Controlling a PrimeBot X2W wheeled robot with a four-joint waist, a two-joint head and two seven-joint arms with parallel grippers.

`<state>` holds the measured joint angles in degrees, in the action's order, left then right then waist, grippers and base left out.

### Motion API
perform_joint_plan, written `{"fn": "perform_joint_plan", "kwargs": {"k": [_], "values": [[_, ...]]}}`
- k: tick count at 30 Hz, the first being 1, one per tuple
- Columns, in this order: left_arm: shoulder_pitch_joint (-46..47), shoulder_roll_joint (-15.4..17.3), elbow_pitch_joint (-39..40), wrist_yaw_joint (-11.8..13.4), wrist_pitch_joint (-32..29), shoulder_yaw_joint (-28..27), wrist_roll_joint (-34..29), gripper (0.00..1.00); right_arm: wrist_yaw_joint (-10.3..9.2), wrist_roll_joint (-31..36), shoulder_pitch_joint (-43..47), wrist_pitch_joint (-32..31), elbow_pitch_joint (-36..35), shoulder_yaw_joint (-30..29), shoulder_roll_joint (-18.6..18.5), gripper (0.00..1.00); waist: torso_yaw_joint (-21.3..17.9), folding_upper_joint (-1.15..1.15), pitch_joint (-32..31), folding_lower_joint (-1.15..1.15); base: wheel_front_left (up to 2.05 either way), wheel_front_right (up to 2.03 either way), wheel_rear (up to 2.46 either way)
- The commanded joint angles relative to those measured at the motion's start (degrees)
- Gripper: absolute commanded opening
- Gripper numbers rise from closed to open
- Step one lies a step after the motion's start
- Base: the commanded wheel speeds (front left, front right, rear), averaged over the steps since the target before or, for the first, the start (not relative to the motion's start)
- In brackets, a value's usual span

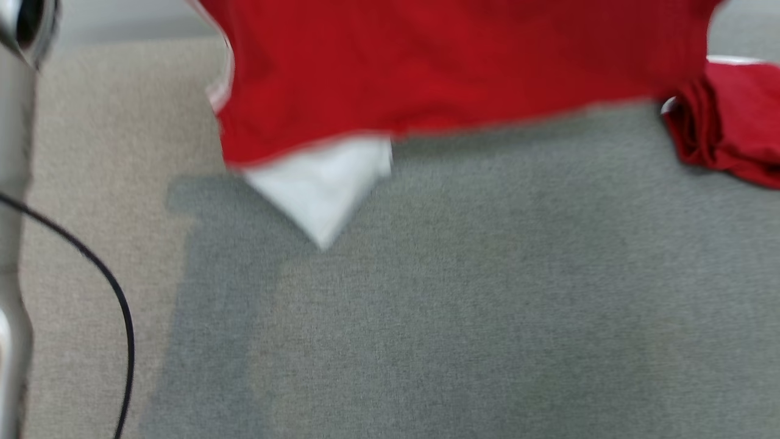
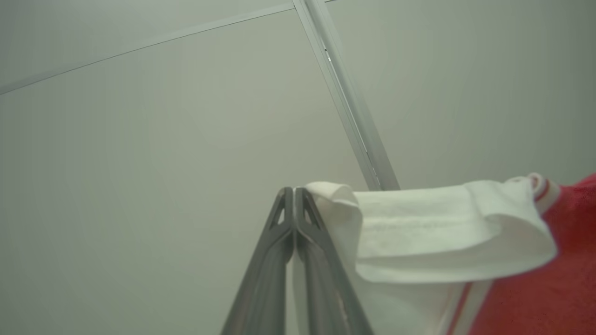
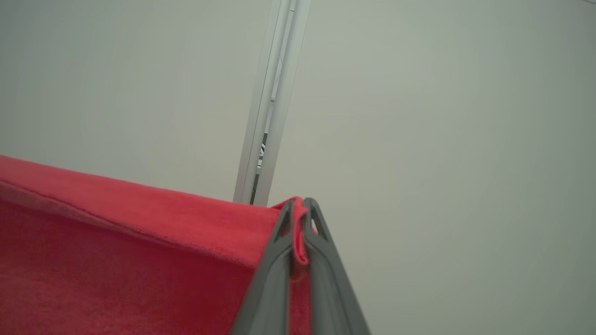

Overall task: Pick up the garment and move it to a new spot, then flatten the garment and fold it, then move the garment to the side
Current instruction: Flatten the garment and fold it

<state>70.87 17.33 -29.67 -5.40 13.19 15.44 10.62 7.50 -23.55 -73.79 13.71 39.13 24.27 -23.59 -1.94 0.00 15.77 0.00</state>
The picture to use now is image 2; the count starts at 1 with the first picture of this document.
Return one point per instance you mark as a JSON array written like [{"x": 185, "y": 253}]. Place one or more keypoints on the grey metal partition post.
[{"x": 349, "y": 102}]

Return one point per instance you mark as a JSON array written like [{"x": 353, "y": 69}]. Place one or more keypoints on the red white-striped garment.
[{"x": 442, "y": 232}]

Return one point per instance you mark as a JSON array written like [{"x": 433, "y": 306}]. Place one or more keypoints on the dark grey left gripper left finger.
[{"x": 265, "y": 279}]

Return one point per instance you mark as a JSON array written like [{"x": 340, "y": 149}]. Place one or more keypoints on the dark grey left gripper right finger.
[{"x": 326, "y": 288}]

